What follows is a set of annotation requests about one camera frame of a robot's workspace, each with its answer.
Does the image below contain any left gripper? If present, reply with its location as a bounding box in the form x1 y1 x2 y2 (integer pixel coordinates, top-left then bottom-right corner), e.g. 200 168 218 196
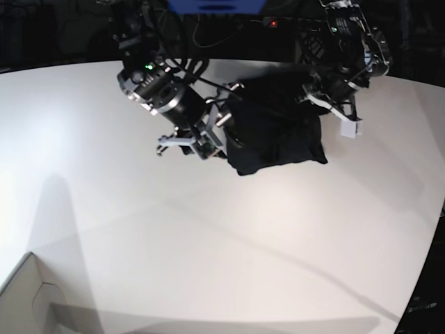
299 83 362 123

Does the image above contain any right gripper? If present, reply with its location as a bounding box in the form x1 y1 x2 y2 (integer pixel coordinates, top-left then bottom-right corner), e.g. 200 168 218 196
155 83 232 156

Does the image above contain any black t-shirt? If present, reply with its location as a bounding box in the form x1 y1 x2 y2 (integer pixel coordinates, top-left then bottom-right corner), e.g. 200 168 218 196
219 70 328 176

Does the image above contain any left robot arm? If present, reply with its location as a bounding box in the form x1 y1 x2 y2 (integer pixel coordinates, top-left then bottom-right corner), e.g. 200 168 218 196
297 1 392 129

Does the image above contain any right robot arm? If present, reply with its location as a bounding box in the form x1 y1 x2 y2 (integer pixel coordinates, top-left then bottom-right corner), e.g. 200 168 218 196
107 1 241 160

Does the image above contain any black power strip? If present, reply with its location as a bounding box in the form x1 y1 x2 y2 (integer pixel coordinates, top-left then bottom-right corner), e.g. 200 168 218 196
261 16 302 29

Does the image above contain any blue plastic bin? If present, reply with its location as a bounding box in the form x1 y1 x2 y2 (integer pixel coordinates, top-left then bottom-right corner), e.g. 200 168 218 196
168 0 266 14

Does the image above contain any white cardboard box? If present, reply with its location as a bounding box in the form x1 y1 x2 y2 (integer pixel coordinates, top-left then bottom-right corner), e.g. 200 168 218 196
0 252 105 334

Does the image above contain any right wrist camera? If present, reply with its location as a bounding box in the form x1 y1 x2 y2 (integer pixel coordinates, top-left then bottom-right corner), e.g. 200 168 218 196
193 137 227 160

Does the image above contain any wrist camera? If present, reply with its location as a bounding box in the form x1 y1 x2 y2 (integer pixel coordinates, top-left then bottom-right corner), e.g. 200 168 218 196
193 137 227 160
340 120 362 138

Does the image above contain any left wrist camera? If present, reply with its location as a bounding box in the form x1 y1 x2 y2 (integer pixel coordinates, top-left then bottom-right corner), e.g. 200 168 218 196
340 120 362 138

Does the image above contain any grey looped cable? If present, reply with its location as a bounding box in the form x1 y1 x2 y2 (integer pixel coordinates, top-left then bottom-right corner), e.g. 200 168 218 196
191 13 244 49

